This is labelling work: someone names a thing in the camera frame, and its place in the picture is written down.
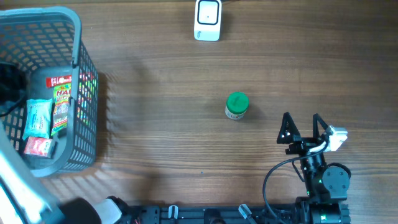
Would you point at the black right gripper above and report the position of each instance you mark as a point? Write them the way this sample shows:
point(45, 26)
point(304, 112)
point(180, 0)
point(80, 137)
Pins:
point(302, 143)

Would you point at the green lid white jar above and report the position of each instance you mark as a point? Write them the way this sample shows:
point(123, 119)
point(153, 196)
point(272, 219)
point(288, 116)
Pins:
point(236, 105)

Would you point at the green gummy candy bag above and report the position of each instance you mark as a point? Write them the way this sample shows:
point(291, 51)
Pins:
point(61, 94)

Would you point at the red coffee stick sachet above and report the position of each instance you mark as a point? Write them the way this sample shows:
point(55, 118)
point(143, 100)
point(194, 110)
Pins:
point(55, 81)

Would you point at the light teal tissue pack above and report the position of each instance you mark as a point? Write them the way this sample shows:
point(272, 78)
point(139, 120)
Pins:
point(38, 118)

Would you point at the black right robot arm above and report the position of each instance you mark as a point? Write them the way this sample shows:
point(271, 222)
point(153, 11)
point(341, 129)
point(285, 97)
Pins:
point(326, 184)

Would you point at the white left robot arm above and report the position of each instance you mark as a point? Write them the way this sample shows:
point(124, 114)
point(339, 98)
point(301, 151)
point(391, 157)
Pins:
point(24, 199)

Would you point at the white barcode scanner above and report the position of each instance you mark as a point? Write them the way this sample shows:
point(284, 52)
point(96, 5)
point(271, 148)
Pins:
point(207, 21)

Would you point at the red snack packet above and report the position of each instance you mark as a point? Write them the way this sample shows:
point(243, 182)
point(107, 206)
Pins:
point(41, 147)

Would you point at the grey plastic shopping basket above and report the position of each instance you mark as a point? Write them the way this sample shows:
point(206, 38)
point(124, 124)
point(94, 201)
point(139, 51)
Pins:
point(38, 43)

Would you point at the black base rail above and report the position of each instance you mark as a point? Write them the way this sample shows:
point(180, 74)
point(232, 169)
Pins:
point(277, 213)

